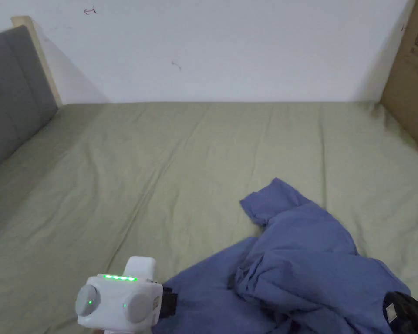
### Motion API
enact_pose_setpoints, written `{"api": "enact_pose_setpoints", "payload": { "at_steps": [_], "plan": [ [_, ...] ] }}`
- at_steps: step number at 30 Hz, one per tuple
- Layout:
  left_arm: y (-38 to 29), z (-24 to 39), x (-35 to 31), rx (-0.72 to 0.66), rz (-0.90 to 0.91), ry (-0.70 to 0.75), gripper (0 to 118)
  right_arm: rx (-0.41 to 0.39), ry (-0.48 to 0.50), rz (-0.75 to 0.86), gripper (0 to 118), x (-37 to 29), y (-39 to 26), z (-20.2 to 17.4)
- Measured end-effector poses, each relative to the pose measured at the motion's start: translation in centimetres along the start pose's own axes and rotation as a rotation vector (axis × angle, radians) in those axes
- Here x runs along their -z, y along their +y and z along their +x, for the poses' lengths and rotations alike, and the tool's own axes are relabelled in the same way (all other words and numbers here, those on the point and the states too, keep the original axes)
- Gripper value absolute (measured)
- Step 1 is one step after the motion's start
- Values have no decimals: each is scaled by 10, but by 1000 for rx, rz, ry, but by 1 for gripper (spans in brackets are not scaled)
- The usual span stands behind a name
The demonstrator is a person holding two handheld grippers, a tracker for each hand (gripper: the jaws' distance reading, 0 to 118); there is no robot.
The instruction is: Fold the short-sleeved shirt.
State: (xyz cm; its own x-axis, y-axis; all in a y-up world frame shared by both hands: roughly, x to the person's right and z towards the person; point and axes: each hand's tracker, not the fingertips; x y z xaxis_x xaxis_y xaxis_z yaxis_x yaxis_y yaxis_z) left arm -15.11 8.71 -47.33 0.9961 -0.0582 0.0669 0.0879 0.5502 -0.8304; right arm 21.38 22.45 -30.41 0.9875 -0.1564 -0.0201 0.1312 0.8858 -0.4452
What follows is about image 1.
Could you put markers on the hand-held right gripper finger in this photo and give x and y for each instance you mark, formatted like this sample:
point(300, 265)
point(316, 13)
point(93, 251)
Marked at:
point(412, 316)

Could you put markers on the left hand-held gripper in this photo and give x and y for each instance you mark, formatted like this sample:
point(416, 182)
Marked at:
point(118, 302)

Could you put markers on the blue shirt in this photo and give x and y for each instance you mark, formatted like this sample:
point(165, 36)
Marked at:
point(299, 264)

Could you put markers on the bed with pale green sheet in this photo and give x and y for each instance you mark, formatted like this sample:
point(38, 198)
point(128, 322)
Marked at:
point(160, 156)

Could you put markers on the brown cardboard carton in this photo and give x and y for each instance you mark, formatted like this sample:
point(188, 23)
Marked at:
point(412, 80)

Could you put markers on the grey padded headboard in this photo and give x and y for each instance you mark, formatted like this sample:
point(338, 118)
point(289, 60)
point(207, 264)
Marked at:
point(10, 90)

